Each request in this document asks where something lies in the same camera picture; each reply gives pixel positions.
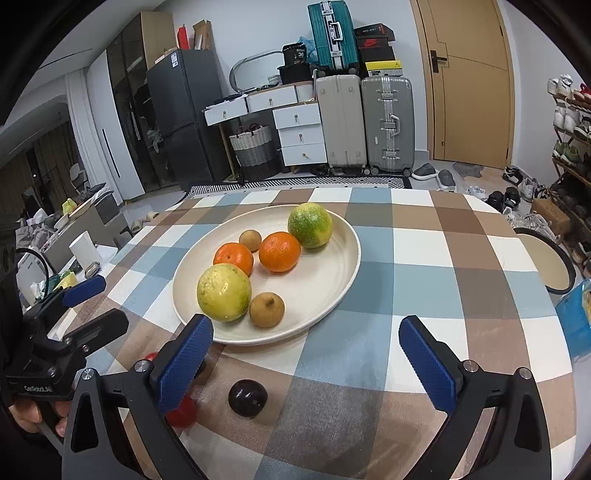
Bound pair of black shoes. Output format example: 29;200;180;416
487;187;520;208

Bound woven laundry basket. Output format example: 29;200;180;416
229;124;278;182

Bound red tomato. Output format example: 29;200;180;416
164;394;198;428

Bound round black rimmed stool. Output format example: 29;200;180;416
512;227;575;292

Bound yellow green citrus fruit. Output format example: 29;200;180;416
287;202;332;248
197;263;253;323

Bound oval metal frame mirror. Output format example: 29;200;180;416
229;52;283;93

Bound plain black shoe box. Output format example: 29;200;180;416
359;46;397;65

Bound dark purple plum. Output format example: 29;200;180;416
228;379;269;418

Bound cream round plate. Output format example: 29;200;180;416
172;202;361;346

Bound teal suitcase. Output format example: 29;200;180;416
308;1;360;72

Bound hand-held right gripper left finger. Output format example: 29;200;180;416
61;314;214;480

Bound grey white sneaker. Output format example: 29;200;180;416
517;178;548;201

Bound dark grey fridge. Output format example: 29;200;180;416
146;48;232;185

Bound shoe rack with shoes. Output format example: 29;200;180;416
547;74;591;278

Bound yellow black shoe box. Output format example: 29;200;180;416
365;60;403;78

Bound light blue plastic bag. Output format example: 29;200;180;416
554;279;591;356

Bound orange tangerine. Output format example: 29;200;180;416
259;232;302;273
213;242;254;277

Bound person's left hand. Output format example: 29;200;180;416
9;397;71;437

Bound black labelled bag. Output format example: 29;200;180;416
283;43;311;65

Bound brown cardboard box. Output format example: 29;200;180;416
531;198;571;238

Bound white curtain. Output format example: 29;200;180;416
65;69;107;185

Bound black cable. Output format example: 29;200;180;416
16;248;51;298

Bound flat cardboard pieces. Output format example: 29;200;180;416
191;19;214;51

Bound grey suitcase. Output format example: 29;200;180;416
361;76;414;177

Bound pair of beige slippers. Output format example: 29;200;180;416
130;211;160;234

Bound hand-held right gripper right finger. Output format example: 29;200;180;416
399;315;552;480

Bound black storage box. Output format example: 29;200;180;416
278;64;315;85

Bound wooden shoe rack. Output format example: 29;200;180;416
549;74;591;259

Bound beige suitcase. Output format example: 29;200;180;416
315;75;368;175

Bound white drawer desk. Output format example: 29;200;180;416
204;83;328;171

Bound wooden door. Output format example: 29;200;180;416
411;0;515;171

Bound glass door wardrobe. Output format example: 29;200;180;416
106;11;176;195

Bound white cube box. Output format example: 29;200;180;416
69;231;100;273

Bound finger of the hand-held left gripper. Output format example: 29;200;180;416
21;276;106;324
46;309;130;357

